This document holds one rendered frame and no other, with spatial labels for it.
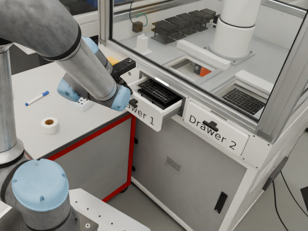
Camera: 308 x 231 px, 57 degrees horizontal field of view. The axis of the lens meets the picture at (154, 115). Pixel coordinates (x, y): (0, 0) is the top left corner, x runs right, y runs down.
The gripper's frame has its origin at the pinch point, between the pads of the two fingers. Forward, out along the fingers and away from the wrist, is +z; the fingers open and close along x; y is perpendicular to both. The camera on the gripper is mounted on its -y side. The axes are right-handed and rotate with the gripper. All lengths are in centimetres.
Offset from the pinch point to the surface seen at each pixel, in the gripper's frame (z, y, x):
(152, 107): 5.0, -1.5, 9.8
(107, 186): 58, 43, -11
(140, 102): 6.4, -0.5, 2.7
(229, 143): 19.1, -9.3, 40.5
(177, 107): 17.2, -10.2, 12.8
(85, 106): 11.0, 15.2, -22.9
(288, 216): 126, -13, 76
